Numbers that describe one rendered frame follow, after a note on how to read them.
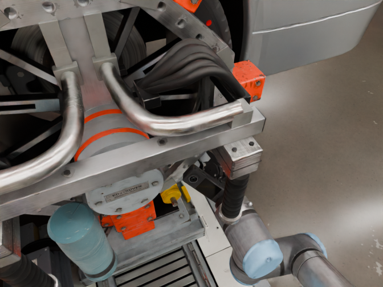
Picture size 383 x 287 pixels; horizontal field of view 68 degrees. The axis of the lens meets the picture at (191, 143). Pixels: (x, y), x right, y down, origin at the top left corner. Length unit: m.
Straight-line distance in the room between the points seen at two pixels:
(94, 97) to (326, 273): 0.58
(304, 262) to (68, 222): 0.52
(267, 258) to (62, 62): 0.52
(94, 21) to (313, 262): 0.65
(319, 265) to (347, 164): 1.12
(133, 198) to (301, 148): 1.37
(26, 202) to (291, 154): 1.50
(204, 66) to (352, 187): 1.40
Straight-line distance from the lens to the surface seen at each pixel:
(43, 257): 0.98
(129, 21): 0.59
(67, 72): 0.47
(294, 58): 0.93
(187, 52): 0.42
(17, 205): 0.38
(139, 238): 1.14
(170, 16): 0.48
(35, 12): 0.45
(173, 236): 1.21
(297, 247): 0.79
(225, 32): 0.65
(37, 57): 0.76
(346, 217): 1.59
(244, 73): 0.66
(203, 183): 0.70
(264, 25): 0.80
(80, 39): 0.47
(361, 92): 2.34
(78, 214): 0.63
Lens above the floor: 1.26
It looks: 49 degrees down
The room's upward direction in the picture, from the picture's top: straight up
